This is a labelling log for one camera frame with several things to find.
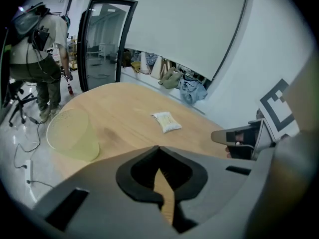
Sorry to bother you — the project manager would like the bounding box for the clear bag of cotton swabs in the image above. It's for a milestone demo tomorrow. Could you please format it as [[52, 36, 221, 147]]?
[[151, 111, 182, 134]]

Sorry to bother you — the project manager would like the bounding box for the black glass-door fridge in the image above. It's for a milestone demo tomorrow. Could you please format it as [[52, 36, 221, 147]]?
[[76, 0, 139, 92]]

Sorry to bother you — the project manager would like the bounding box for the white roller blind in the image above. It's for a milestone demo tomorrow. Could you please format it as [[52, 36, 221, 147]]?
[[92, 0, 250, 82]]

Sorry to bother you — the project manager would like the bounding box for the white power strip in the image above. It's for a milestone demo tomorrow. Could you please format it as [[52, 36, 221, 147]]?
[[24, 159, 34, 184]]

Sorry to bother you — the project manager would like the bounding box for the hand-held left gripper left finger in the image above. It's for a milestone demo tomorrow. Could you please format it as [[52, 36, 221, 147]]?
[[32, 145, 180, 239]]

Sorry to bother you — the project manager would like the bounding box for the translucent green cup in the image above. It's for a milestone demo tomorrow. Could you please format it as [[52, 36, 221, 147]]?
[[46, 108, 101, 162]]

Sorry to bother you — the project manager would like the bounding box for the oval wooden table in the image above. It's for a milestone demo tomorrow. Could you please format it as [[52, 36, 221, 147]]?
[[48, 82, 234, 226]]

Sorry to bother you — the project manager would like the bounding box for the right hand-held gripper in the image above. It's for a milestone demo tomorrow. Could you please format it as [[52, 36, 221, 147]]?
[[211, 78, 300, 160]]

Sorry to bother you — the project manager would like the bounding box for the beige tote bag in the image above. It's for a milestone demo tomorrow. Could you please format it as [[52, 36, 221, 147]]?
[[151, 57, 172, 81]]

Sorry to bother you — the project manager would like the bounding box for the yellow utility cart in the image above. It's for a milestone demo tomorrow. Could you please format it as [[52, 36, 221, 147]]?
[[67, 38, 78, 71]]

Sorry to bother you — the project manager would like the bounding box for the mustard yellow bag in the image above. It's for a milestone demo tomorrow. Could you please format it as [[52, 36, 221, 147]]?
[[131, 60, 142, 74]]

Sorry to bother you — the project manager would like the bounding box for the blue plaid cloth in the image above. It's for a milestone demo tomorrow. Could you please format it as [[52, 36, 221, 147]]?
[[146, 52, 159, 66]]

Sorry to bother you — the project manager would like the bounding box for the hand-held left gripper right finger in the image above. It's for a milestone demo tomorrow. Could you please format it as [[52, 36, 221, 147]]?
[[159, 145, 258, 234]]

